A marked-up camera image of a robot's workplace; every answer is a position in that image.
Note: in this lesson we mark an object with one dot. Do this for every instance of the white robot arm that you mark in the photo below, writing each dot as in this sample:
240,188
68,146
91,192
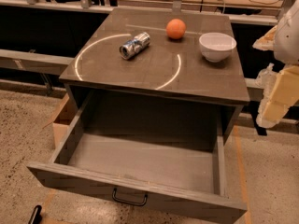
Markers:
291,18

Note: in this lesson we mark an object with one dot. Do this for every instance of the grey top drawer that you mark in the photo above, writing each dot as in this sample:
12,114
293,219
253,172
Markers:
172,150

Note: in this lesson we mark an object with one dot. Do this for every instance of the grey drawer cabinet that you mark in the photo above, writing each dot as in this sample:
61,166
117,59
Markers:
173,68

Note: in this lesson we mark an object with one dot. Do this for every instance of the black top drawer handle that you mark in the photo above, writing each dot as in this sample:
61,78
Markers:
130,200

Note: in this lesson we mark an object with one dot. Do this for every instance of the black object on floor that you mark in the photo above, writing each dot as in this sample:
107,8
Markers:
36,217

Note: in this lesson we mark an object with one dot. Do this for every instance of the white bowl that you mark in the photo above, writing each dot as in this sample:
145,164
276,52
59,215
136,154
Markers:
216,47

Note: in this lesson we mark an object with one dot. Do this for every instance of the cardboard box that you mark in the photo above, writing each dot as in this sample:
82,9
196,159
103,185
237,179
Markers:
61,118

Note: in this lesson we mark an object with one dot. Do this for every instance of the orange fruit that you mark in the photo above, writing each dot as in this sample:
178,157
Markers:
175,29

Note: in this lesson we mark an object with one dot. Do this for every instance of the grey metal rail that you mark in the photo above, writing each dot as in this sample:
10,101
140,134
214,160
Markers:
33,62

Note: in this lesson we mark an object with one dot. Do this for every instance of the clear plastic bottle left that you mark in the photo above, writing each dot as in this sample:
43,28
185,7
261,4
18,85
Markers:
264,76

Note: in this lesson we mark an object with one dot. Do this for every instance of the crushed silver soda can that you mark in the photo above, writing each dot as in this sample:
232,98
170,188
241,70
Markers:
135,45

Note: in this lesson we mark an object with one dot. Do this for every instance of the foam-covered gripper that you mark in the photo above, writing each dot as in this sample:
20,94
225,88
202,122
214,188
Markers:
288,37

